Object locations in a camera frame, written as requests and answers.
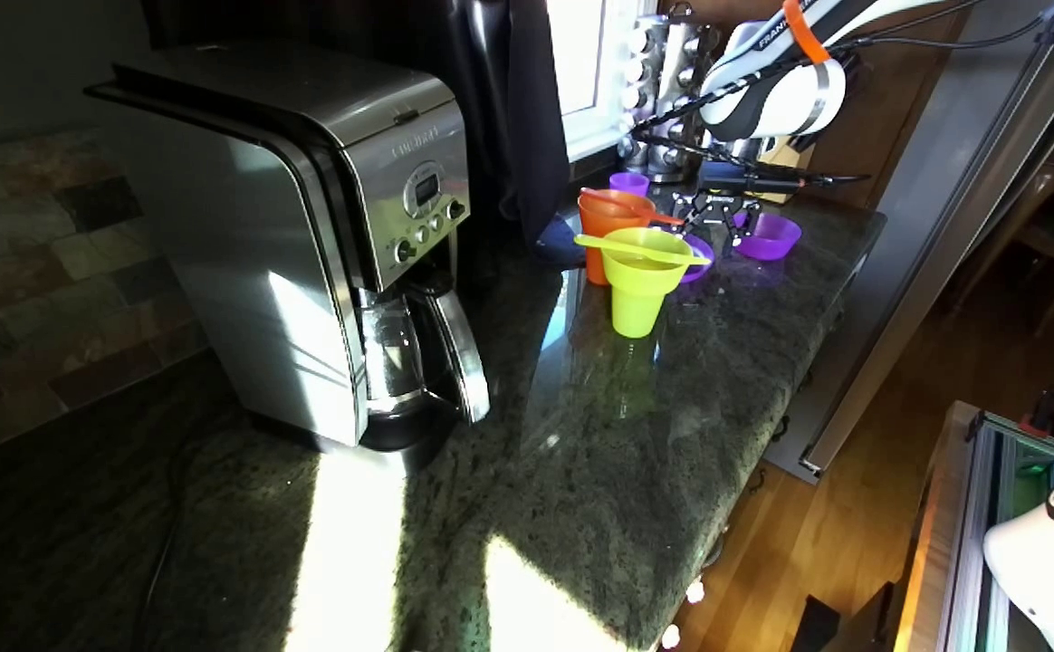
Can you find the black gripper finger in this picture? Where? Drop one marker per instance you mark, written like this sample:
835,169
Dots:
713,231

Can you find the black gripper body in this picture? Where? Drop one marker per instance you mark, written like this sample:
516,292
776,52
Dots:
693,170

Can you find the purple plastic cup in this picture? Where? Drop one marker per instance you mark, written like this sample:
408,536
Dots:
626,181

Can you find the purple plastic plate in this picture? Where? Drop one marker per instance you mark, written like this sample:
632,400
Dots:
699,257

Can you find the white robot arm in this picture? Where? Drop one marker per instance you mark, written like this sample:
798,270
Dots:
782,78

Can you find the purple plastic bowl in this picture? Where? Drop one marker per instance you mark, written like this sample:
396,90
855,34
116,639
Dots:
765,235

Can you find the green plastic spoon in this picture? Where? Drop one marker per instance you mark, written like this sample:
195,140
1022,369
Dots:
614,243

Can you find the green plastic cup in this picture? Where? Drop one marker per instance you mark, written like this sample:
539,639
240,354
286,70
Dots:
637,287

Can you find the orange plastic spoon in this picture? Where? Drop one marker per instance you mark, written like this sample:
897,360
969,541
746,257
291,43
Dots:
666,220

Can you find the orange plastic cup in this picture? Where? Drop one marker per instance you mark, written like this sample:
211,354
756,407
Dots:
605,210

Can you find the chrome spice rack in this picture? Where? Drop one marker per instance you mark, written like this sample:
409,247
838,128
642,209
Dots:
655,75

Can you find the dark hanging cloth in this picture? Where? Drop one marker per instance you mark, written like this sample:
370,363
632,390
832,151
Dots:
508,89

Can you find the glass coffee carafe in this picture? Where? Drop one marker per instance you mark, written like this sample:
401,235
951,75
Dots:
421,368

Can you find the silver coffee maker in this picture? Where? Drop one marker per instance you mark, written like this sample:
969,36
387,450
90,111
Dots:
286,185

